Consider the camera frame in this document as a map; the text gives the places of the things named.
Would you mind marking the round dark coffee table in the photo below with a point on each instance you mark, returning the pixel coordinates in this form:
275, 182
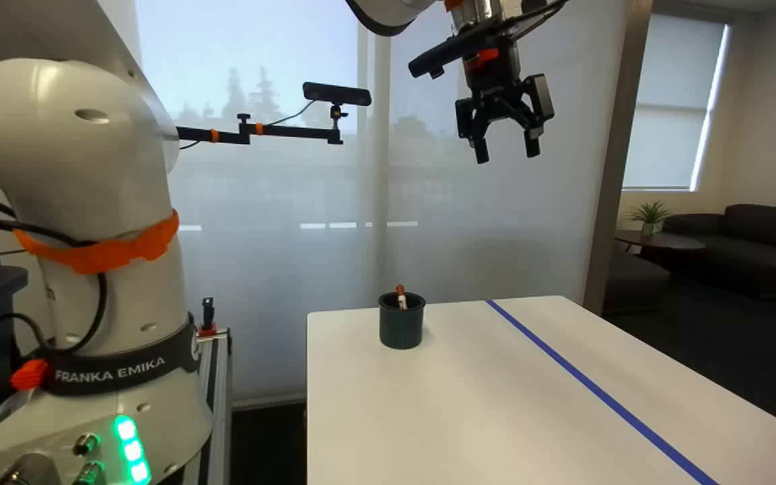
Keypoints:
660, 244

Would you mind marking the dark grey sofa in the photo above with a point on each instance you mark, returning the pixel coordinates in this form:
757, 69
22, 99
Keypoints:
755, 245

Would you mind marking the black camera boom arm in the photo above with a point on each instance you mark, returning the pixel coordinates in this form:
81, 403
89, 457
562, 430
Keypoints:
270, 131

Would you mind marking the white window blind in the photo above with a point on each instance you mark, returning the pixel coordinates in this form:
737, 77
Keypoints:
673, 108

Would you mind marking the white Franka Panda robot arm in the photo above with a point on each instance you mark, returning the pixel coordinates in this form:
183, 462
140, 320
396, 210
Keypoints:
74, 162

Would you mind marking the dark ottoman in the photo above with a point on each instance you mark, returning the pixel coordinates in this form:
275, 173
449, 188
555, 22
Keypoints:
633, 285

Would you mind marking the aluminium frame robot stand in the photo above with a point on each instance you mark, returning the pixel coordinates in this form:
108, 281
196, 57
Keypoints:
214, 406

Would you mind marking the long blue tape line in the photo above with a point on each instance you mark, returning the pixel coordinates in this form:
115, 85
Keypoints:
586, 380

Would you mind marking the dark green mug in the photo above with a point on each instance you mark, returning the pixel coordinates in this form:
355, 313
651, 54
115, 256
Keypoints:
402, 324

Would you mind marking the sharpie marker with red cap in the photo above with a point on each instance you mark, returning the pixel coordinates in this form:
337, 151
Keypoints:
399, 298

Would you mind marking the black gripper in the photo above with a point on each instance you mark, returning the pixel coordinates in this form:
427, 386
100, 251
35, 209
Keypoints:
495, 81

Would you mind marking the black exterior camera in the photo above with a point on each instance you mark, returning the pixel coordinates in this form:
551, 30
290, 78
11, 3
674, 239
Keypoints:
334, 92

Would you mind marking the translucent window shade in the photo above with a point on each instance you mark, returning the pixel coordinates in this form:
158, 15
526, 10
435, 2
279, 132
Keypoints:
270, 224

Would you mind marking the small black orange clamp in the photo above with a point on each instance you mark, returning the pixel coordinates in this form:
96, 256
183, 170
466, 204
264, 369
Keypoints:
208, 313

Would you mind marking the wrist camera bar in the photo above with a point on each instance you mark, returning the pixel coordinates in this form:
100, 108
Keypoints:
442, 54

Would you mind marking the small potted plant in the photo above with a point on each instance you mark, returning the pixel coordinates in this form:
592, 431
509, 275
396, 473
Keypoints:
651, 217

